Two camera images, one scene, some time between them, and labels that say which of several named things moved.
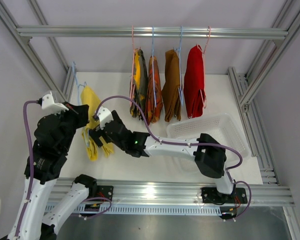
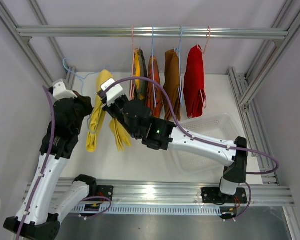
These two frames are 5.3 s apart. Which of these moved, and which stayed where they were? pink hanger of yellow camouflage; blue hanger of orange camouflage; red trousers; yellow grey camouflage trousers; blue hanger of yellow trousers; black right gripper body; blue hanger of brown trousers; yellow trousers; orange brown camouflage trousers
Moved: blue hanger of yellow trousers; black right gripper body; yellow trousers
Stayed: blue hanger of orange camouflage; red trousers; orange brown camouflage trousers; pink hanger of yellow camouflage; yellow grey camouflage trousers; blue hanger of brown trousers
